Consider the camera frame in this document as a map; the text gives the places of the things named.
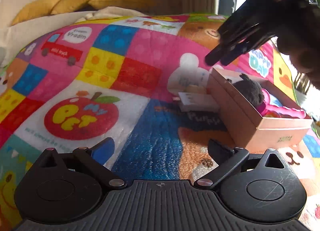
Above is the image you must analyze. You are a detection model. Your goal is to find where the person's right hand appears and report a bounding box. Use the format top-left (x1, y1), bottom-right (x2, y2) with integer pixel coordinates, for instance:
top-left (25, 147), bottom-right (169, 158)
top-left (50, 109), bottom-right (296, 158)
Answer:
top-left (276, 8), bottom-right (320, 82)

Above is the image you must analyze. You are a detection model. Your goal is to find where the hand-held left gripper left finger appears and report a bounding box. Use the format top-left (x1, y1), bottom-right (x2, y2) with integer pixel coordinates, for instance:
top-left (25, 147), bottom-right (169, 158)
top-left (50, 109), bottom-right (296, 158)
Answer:
top-left (39, 137), bottom-right (127, 189)

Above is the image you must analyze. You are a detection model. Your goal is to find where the colourful printed play mat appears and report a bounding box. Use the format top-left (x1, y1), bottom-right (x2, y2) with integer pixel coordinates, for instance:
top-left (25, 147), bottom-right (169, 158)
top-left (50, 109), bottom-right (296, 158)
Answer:
top-left (0, 13), bottom-right (320, 231)

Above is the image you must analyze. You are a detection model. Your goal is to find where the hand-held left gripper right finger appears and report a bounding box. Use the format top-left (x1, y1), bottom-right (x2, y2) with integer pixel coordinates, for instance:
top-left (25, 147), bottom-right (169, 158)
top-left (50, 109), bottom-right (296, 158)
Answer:
top-left (195, 139), bottom-right (288, 190)

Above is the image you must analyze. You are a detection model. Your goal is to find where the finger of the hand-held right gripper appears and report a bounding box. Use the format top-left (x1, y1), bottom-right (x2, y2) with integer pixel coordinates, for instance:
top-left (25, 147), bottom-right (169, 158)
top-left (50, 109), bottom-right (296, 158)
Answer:
top-left (221, 25), bottom-right (278, 67)
top-left (204, 18), bottom-right (261, 66)

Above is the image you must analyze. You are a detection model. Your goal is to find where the pink cardboard box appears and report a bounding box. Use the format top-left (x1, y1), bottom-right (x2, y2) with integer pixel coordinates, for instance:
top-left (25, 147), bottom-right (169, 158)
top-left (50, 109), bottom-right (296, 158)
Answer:
top-left (206, 67), bottom-right (314, 153)

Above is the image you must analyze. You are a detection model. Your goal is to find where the pink toy strainer basket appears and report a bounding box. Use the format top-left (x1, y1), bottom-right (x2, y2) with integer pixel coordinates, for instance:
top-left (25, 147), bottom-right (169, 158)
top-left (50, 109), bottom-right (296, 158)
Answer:
top-left (259, 88), bottom-right (307, 119)

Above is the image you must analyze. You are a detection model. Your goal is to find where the small white box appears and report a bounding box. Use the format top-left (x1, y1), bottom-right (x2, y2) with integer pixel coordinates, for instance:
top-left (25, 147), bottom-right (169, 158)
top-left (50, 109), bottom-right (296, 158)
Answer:
top-left (178, 92), bottom-right (221, 112)

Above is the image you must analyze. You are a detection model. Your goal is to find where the black plush toy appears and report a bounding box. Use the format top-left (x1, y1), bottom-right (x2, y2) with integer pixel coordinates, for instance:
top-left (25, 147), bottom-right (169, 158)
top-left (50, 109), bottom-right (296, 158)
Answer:
top-left (226, 73), bottom-right (265, 107)

